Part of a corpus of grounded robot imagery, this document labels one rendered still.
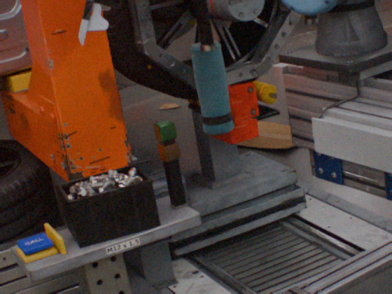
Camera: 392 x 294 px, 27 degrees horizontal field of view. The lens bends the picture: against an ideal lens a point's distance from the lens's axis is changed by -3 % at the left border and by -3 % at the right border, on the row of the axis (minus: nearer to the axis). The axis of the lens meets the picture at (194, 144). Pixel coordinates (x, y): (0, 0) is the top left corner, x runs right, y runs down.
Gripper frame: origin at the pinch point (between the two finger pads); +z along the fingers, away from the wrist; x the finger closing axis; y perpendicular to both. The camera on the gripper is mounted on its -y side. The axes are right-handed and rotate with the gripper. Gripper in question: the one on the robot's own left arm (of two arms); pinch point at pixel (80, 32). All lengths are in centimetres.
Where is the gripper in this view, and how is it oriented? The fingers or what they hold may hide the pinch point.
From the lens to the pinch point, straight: 187.4
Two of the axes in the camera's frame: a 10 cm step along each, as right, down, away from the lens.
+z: -2.5, 8.5, 4.5
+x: -0.5, -4.8, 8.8
